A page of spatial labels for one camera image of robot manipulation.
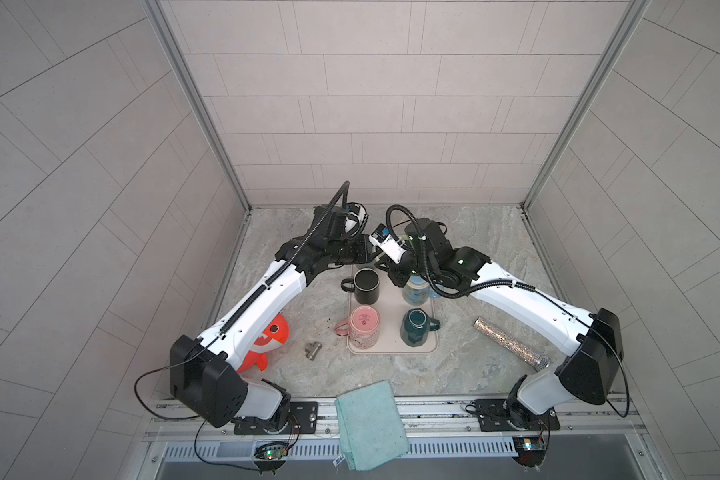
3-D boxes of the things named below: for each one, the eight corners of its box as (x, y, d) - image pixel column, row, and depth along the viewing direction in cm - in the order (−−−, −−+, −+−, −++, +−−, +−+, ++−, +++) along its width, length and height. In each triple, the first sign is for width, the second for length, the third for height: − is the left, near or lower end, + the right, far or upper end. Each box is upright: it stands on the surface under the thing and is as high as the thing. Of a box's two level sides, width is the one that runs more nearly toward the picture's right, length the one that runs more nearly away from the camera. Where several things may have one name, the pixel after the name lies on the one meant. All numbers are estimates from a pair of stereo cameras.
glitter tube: (469, 330, 87) (472, 325, 84) (474, 320, 89) (478, 315, 86) (541, 375, 79) (547, 371, 77) (545, 363, 81) (551, 359, 79)
